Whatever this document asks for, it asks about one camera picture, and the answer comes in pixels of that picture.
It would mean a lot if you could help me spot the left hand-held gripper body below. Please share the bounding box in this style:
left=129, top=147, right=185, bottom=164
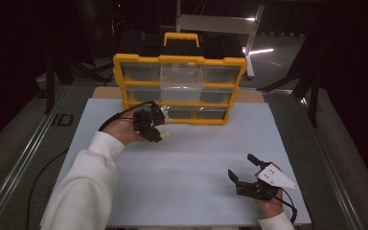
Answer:
left=133, top=102, right=171, bottom=132

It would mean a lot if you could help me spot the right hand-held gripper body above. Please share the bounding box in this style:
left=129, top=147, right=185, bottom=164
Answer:
left=236, top=163, right=299, bottom=201

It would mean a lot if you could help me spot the clear plastic drawer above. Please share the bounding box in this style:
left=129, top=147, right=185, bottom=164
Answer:
left=159, top=61, right=204, bottom=104

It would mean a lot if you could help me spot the yellow drawer organizer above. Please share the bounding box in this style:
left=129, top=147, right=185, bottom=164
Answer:
left=112, top=53, right=248, bottom=127

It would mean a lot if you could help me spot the person's left hand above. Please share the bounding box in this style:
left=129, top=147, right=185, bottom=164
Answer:
left=102, top=109, right=147, bottom=147

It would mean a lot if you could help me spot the person's right hand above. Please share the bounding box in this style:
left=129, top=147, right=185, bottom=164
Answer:
left=256, top=188, right=286, bottom=220

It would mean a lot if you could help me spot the set of clear small drawers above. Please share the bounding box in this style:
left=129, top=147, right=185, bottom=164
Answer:
left=121, top=62, right=242, bottom=120

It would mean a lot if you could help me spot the white table board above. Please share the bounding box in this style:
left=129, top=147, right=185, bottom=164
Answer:
left=39, top=97, right=312, bottom=228

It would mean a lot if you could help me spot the black tripod stand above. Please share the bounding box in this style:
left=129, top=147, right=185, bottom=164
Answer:
left=257, top=32, right=325, bottom=128
left=42, top=47, right=111, bottom=115

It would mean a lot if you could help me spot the grey metal stand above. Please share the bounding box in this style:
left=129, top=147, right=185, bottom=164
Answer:
left=174, top=0, right=266, bottom=80

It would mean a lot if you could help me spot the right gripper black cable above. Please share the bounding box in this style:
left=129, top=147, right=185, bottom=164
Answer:
left=273, top=188, right=299, bottom=224

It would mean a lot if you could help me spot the metal floor rail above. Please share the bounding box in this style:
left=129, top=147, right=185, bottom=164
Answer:
left=0, top=84, right=72, bottom=230
left=300, top=95, right=365, bottom=230

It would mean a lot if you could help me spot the black toolbox yellow handle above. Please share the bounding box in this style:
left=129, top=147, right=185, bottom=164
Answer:
left=140, top=32, right=247, bottom=60

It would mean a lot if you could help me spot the black floor cable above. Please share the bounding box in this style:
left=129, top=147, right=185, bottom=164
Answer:
left=26, top=149, right=69, bottom=230

